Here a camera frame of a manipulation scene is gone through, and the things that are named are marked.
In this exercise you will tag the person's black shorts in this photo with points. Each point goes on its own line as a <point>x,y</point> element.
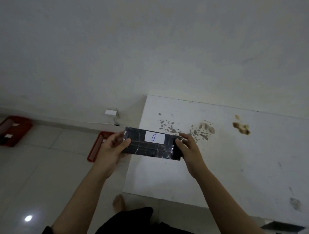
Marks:
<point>135,221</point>

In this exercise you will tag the black packet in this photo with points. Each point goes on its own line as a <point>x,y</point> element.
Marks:
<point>149,149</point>

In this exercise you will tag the black metal frame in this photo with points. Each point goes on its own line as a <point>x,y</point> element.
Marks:
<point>282,227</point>

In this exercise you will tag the person's right thumb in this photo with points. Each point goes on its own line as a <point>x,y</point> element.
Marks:
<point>179,145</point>

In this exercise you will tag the white wall power adapter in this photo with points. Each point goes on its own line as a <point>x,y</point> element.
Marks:
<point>111,112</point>

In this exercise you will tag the person's right hand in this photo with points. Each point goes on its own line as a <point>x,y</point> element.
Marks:
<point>193,156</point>

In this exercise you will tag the red plastic tray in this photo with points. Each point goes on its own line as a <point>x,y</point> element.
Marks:
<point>93,154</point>
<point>21,130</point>

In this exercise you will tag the person's left hand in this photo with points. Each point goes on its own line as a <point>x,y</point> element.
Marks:
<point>106,154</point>

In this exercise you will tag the person's bare foot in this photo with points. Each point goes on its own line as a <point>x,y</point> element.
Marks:
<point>118,202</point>

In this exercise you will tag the person's left thumb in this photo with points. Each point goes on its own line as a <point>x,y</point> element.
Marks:
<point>125,144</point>

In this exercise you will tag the person's left forearm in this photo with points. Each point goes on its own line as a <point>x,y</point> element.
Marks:
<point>79,205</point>

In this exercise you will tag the person's right forearm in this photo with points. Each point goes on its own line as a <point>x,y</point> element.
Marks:
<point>224,205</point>

